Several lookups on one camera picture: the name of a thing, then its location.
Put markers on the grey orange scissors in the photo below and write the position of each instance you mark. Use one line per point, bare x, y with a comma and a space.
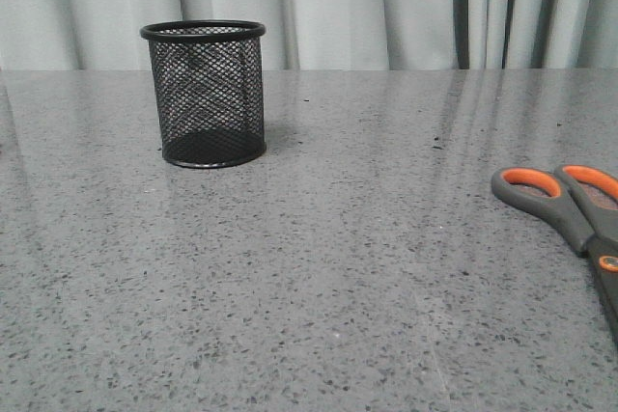
580, 203

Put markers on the black mesh pen holder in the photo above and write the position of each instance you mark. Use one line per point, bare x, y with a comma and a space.
208, 85

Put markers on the grey curtain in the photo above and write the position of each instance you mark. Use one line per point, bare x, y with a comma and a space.
324, 34

